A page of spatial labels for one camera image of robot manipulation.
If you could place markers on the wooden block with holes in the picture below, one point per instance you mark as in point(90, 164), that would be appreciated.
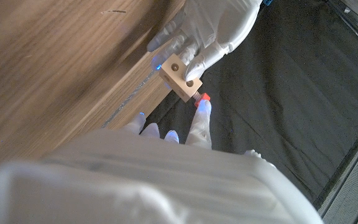
point(179, 79)

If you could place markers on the red screw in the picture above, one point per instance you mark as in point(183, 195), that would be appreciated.
point(202, 99)

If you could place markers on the black backdrop curtain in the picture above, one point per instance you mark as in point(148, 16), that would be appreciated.
point(291, 93)

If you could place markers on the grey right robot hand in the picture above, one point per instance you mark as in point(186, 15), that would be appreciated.
point(151, 186)

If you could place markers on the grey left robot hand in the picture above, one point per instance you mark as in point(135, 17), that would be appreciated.
point(210, 28)

